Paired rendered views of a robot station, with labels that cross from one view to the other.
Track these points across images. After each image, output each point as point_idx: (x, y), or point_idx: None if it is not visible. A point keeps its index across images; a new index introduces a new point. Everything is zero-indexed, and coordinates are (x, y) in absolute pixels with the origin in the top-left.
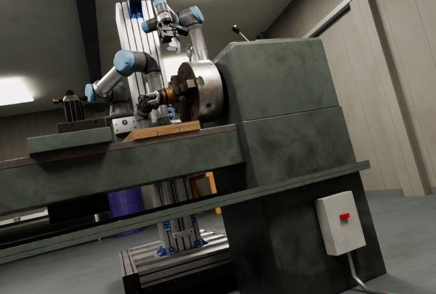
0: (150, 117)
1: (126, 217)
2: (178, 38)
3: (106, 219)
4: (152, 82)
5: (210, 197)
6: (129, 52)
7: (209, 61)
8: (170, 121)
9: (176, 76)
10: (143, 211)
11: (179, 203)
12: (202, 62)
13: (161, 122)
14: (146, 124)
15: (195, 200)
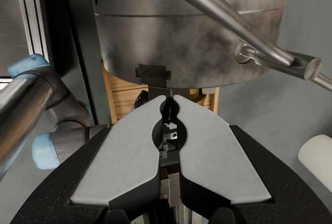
0: (75, 123)
1: (91, 106)
2: (269, 158)
3: (94, 124)
4: (3, 178)
5: None
6: None
7: None
8: (41, 70)
9: (175, 89)
10: (86, 90)
11: (75, 45)
12: (281, 19)
13: (61, 92)
14: (88, 123)
15: (69, 21)
